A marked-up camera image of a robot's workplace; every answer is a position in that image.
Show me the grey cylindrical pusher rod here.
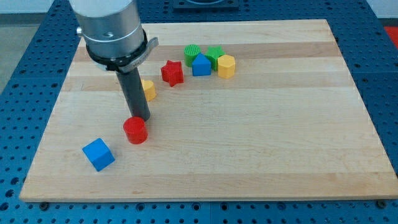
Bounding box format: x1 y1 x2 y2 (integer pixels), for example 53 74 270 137
116 68 150 121

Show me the red cylinder block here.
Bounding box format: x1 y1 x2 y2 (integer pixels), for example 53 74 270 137
123 116 148 144

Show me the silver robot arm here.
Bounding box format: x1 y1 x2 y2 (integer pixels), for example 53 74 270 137
70 0 159 73

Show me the wooden board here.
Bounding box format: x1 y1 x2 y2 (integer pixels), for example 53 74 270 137
20 19 397 202

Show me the green cylinder block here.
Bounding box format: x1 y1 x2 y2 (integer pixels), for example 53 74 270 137
183 44 201 67

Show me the blue cube block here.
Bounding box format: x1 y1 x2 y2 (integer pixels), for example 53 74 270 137
82 138 115 172

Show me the red star block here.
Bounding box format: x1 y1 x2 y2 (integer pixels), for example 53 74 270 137
160 60 184 87

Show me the blue house-shaped block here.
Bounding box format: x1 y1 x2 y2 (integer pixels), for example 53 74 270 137
192 53 211 77

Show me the green star block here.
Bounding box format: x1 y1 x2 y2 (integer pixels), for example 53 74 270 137
205 46 225 71

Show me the yellow hexagon block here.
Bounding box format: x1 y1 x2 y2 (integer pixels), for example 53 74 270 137
218 55 236 79

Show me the yellow cylinder block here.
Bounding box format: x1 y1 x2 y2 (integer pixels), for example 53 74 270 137
141 79 157 101

